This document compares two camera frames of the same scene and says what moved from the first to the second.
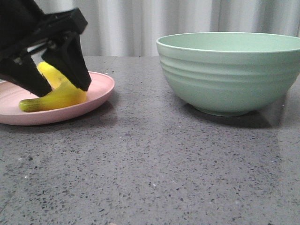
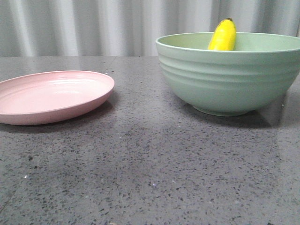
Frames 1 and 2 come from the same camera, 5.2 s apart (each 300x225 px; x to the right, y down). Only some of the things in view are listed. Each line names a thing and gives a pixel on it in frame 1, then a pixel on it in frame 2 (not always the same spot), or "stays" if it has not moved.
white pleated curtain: x=131 y=28 stays
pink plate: x=11 y=94 stays
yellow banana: x=63 y=92 → x=224 y=36
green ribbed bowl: x=230 y=73 stays
